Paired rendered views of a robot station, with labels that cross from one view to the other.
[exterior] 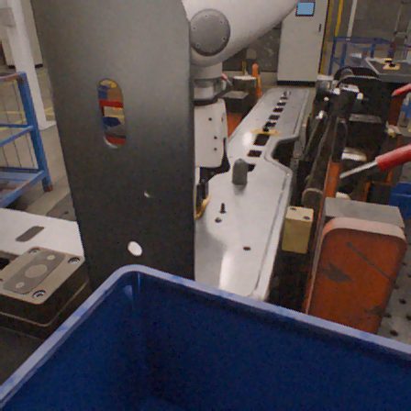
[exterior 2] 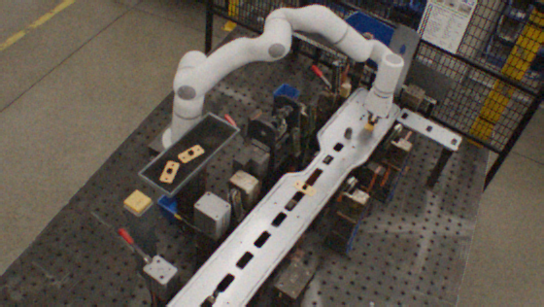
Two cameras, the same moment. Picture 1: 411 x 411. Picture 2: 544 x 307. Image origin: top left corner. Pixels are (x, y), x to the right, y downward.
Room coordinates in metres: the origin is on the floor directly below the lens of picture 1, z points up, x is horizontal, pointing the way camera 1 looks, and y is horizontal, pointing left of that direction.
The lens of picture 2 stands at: (2.13, -0.13, 2.43)
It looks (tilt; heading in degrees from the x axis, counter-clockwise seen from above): 48 degrees down; 189
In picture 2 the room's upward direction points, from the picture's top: 9 degrees clockwise
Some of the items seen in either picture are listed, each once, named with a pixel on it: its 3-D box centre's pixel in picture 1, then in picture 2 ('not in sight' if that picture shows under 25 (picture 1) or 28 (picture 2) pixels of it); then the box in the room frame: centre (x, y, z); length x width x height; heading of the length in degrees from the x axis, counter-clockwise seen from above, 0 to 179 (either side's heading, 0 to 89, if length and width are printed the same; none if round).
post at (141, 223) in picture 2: not in sight; (144, 242); (1.31, -0.64, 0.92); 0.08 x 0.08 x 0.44; 72
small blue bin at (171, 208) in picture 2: (397, 199); (174, 205); (1.01, -0.65, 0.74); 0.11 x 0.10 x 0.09; 162
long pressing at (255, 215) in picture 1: (264, 131); (303, 193); (0.96, -0.17, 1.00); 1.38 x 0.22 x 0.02; 162
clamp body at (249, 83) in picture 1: (243, 116); not in sight; (1.56, -0.17, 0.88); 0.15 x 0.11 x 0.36; 72
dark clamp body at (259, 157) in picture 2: not in sight; (252, 186); (0.91, -0.37, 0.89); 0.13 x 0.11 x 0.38; 72
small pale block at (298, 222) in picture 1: (283, 312); (338, 116); (0.38, -0.12, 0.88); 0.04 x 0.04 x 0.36; 72
